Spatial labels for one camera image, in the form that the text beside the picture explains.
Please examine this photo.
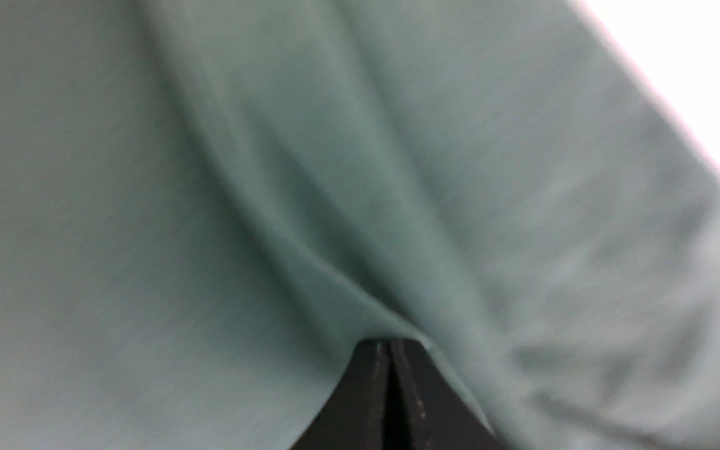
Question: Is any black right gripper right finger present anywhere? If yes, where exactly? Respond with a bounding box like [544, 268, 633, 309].
[389, 339, 504, 449]

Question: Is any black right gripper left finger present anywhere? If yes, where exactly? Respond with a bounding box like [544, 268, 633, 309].
[292, 340, 391, 449]

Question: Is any green long sleeve shirt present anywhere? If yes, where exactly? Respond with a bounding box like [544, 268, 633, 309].
[0, 1, 720, 449]

